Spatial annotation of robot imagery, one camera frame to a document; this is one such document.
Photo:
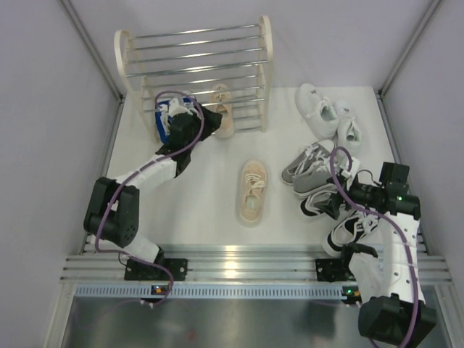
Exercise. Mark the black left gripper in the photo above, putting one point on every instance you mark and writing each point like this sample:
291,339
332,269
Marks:
212,123

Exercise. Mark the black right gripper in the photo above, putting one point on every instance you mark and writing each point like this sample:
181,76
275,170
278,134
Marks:
350,189

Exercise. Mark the beige lace sneaker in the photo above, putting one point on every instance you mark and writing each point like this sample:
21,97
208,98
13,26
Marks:
254,183
221,98

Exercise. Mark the blue canvas sneaker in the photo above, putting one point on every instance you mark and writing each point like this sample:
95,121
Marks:
162,119
188,99

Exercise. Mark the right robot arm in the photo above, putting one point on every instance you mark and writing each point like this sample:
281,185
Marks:
393,309

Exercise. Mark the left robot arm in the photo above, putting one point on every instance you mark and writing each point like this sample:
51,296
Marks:
113,211

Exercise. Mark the cream and chrome shoe rack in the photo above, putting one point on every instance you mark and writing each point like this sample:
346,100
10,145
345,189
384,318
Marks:
240,56

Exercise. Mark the black white sneaker upper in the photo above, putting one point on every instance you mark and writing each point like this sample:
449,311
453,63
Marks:
310,210

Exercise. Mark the black white sneaker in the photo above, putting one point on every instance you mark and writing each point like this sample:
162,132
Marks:
310,210
352,229

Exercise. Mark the black white sneaker lower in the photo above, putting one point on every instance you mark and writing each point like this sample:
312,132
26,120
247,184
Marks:
352,229

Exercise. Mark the grey canvas sneaker front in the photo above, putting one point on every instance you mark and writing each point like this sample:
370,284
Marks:
319,177

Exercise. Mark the grey canvas sneaker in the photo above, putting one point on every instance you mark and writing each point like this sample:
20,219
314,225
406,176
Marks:
319,177
315,152

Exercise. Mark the grey canvas sneaker back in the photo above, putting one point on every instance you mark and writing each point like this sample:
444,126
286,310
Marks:
315,152

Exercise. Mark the white sneaker right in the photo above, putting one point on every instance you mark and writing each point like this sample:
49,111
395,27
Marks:
349,134

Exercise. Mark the white sneaker left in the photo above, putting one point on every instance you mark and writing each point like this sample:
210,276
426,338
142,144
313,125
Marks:
317,111

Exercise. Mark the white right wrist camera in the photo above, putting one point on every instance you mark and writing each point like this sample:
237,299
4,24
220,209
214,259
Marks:
348,167

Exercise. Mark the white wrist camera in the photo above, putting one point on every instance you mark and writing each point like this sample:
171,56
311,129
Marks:
348,167
177,106

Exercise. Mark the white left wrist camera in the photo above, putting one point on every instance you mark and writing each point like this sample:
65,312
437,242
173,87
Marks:
177,106

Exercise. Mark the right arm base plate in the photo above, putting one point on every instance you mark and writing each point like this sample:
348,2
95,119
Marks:
332,270

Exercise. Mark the aluminium mounting rail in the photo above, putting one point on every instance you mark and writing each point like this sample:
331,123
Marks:
211,263

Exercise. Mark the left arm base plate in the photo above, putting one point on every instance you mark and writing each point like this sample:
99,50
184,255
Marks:
136,271

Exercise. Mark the perforated cable duct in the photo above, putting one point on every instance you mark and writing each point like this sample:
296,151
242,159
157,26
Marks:
220,291

